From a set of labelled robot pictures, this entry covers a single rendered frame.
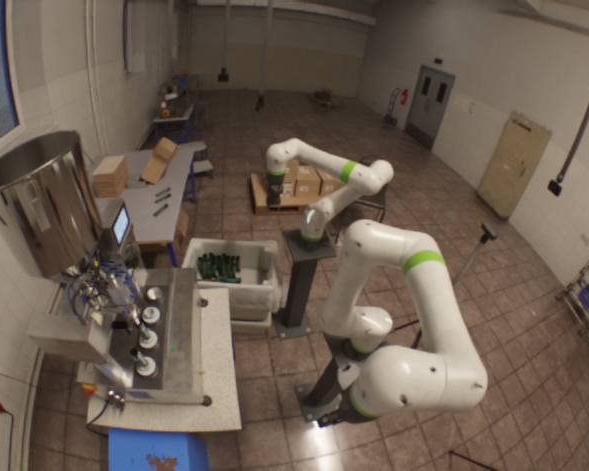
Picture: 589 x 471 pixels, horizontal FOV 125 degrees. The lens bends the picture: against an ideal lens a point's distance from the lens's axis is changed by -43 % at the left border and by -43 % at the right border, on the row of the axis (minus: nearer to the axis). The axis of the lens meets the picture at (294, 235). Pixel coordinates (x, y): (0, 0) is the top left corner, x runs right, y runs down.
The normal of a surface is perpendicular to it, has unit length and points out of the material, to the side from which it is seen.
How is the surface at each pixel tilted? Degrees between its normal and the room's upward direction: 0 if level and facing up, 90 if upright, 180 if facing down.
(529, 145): 90
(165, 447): 0
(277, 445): 0
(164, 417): 0
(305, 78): 90
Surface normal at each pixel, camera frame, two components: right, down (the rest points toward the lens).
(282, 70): 0.20, 0.66
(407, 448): 0.12, -0.75
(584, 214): -0.97, 0.04
